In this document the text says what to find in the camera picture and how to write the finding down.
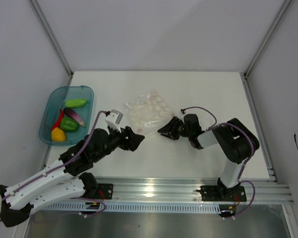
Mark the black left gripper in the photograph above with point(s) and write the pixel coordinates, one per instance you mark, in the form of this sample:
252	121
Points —
133	141

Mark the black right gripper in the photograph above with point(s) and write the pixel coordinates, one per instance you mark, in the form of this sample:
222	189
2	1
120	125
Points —
169	129

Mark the clear dotted zip top bag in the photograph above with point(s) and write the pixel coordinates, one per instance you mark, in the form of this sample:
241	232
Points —
148	113

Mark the green bell pepper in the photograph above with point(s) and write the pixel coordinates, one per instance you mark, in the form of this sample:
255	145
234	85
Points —
68	124

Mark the purple eggplant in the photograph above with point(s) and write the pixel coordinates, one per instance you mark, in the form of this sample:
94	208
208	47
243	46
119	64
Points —
72	114

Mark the light green pepper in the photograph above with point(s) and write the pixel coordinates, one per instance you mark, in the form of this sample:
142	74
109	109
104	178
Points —
75	103

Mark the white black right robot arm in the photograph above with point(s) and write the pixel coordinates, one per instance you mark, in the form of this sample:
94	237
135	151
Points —
236	142

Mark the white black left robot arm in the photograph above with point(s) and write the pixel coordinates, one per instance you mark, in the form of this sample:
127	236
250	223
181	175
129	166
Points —
66	178

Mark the yellow lemon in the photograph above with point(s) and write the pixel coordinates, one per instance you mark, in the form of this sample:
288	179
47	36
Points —
58	135

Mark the red chili pepper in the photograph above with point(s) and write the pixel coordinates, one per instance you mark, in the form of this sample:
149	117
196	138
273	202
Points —
58	122

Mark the teal plastic bin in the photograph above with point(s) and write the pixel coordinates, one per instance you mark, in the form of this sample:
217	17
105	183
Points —
55	103

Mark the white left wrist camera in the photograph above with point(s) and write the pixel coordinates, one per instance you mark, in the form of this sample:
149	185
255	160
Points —
113	120

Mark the aluminium front rail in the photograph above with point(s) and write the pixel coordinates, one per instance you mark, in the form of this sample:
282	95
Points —
157	190

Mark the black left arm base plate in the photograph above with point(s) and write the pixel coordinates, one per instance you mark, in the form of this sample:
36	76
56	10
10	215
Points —
102	191

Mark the white slotted cable duct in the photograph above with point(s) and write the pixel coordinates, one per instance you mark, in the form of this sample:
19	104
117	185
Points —
85	206

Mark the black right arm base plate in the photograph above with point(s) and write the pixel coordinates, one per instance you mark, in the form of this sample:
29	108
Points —
214	193

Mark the left aluminium corner post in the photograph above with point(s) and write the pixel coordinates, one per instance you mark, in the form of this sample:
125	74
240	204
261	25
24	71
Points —
50	36

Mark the aluminium corner post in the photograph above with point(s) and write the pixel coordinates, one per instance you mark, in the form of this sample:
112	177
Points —
50	36
272	29

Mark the right aluminium corner post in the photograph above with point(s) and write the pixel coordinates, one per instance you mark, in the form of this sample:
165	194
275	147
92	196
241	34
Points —
272	29

